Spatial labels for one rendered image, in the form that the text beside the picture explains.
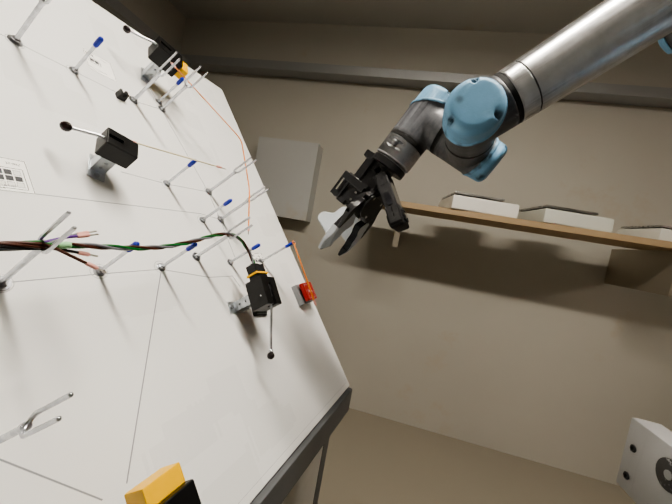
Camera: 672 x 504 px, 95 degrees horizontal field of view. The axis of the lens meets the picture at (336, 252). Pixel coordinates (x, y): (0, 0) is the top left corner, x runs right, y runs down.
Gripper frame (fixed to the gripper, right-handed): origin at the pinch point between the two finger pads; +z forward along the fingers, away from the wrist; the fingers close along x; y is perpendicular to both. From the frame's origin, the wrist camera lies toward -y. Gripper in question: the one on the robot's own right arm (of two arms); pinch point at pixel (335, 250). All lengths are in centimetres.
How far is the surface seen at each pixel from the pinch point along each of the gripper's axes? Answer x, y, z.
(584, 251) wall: -189, -46, -74
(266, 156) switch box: -111, 147, 4
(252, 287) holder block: 9.6, 4.1, 14.2
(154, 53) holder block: 21, 52, -9
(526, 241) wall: -179, -17, -58
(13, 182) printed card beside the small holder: 40.2, 20.6, 13.6
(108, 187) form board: 29.1, 24.2, 12.0
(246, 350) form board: 7.9, -2.1, 24.3
